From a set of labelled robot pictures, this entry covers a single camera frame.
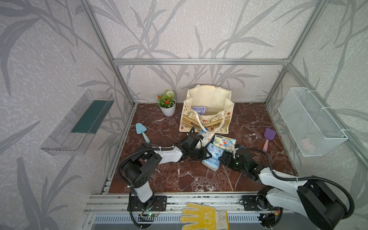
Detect light blue tissue pack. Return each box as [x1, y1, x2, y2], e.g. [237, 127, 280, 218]
[202, 143, 224, 172]

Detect purple tissue pack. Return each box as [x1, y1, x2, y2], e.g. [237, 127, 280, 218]
[192, 106, 207, 116]

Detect cream floral canvas bag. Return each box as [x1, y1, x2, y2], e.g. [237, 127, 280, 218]
[179, 85, 235, 134]

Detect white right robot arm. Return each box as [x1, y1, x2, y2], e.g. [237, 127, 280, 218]
[219, 148, 355, 230]

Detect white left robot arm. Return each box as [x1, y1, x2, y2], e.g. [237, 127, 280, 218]
[117, 133, 212, 204]

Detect floral blue tissue pack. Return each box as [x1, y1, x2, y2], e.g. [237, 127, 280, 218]
[196, 130, 215, 148]

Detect elephant print tissue pack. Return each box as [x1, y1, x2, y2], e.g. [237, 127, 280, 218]
[213, 135, 236, 153]

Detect purple toy spatula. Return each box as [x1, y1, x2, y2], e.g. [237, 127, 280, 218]
[263, 127, 277, 152]

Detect potted plant red flowers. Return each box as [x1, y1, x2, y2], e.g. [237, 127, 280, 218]
[157, 90, 176, 117]

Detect light blue toy spatula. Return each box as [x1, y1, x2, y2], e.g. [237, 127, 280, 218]
[136, 123, 150, 143]

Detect yellow knit work glove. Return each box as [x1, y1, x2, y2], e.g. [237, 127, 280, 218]
[180, 202, 229, 230]

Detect small green circuit board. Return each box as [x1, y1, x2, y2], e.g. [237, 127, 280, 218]
[139, 212, 159, 222]

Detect white wire basket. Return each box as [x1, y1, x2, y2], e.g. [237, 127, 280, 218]
[278, 87, 348, 157]

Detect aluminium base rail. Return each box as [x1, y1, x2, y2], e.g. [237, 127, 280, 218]
[83, 192, 325, 230]

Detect clear plastic wall shelf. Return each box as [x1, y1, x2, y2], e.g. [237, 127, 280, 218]
[40, 90, 115, 156]

